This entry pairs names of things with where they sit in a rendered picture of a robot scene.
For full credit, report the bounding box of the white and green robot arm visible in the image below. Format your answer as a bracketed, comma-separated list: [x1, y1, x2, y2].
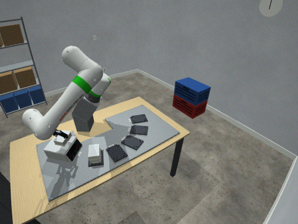
[22, 46, 111, 140]

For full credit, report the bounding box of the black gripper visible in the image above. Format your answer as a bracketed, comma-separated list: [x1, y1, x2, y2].
[53, 129, 70, 140]

